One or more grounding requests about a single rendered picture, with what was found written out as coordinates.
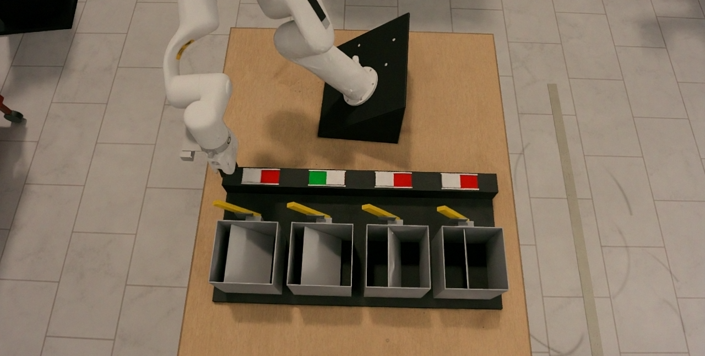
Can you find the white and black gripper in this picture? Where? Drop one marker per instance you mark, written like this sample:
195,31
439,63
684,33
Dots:
225,162

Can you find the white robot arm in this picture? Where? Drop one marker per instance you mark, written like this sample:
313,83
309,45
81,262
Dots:
206,96

